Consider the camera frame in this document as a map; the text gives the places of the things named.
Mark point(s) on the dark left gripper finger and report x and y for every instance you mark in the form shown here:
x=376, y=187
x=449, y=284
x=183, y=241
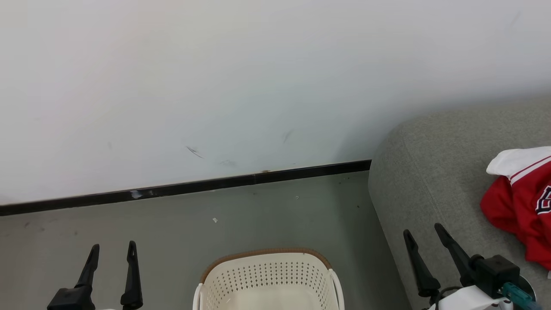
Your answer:
x=132, y=280
x=89, y=269

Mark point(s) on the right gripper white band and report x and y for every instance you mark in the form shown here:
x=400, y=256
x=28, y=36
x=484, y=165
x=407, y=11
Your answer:
x=469, y=300

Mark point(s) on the red white sports jersey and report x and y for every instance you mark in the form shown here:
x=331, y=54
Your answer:
x=521, y=206

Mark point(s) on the cream perforated laundry basket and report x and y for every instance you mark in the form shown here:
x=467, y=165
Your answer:
x=267, y=284

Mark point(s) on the grey fabric sofa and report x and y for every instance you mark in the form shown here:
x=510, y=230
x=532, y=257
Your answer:
x=439, y=172

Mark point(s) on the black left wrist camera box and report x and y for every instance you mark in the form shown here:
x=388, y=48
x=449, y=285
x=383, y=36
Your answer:
x=71, y=300

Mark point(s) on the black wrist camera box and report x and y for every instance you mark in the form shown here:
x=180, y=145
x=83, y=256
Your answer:
x=497, y=273
x=71, y=300

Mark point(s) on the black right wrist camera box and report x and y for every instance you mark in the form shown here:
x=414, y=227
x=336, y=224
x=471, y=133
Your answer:
x=497, y=273

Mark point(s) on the black wall baseboard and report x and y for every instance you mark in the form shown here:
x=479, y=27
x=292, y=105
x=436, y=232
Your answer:
x=172, y=189

